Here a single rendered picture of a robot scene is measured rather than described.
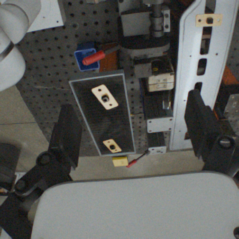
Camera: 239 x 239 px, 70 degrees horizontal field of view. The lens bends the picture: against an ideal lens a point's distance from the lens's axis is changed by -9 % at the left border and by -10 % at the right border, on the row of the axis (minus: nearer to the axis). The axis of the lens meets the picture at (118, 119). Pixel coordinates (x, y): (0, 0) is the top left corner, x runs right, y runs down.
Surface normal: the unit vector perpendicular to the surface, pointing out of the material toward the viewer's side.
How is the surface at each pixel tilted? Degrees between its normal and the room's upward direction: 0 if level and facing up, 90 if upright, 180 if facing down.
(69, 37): 0
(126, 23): 0
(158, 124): 0
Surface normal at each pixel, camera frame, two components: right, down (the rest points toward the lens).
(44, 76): 0.01, 0.76
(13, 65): 0.89, -0.04
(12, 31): 0.51, 0.80
